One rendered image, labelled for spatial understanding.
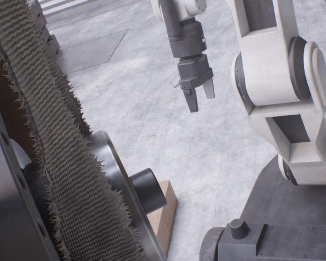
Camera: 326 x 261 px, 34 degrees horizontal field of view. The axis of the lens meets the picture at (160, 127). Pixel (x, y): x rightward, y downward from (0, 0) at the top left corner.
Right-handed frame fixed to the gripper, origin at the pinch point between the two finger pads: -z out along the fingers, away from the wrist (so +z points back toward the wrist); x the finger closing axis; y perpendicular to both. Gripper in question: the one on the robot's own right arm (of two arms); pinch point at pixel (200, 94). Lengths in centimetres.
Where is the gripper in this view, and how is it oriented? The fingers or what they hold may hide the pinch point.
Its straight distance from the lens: 136.0
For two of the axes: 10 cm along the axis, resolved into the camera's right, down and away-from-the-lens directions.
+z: -2.6, -9.3, -2.7
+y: 8.5, -0.8, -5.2
